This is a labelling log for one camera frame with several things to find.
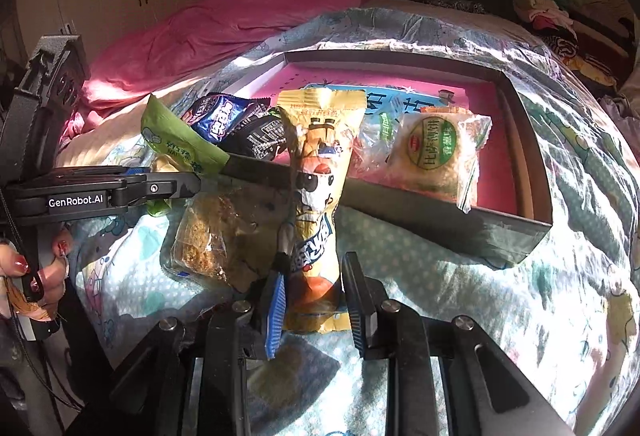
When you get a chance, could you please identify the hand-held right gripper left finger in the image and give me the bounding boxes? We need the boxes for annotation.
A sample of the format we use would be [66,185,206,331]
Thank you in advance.
[65,266,288,436]

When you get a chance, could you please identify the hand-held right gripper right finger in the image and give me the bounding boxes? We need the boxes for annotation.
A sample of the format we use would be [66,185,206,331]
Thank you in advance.
[340,252,566,436]

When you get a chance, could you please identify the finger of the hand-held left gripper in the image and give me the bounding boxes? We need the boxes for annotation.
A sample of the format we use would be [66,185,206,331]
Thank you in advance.
[125,169,202,208]

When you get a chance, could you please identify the green bread packet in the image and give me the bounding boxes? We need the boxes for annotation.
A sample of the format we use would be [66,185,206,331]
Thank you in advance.
[140,94,231,217]

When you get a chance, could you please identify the blue cookie packet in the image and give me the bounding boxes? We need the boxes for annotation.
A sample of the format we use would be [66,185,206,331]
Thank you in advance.
[182,94,251,142]

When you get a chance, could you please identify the grey cardboard box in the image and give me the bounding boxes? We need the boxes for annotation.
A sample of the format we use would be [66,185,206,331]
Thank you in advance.
[220,49,553,269]

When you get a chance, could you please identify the long yellow snack packet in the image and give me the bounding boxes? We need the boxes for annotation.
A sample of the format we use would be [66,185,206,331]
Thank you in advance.
[276,86,366,334]

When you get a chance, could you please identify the person's left hand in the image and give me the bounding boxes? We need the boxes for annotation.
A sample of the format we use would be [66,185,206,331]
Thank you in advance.
[0,229,72,322]

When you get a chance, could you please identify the clear meat floss bread packet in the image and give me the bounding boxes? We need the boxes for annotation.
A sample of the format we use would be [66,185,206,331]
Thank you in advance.
[160,189,296,292]

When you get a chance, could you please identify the black snack packet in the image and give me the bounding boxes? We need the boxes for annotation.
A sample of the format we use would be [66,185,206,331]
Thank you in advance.
[220,99,291,162]

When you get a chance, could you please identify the clear cracker packet green label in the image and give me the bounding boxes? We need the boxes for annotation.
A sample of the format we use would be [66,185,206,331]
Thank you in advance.
[385,109,493,214]

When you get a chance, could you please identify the pink blanket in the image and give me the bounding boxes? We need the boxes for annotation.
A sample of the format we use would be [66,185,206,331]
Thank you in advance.
[55,0,381,152]

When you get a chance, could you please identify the clear packet green stripe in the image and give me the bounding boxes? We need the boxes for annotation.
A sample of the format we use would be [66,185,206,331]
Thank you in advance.
[352,109,406,172]

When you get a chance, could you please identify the printed green blanket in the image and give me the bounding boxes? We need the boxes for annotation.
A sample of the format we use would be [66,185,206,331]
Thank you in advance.
[55,0,640,436]

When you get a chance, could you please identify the pile of clothes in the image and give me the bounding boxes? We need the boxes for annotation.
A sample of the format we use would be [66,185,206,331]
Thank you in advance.
[512,0,636,87]

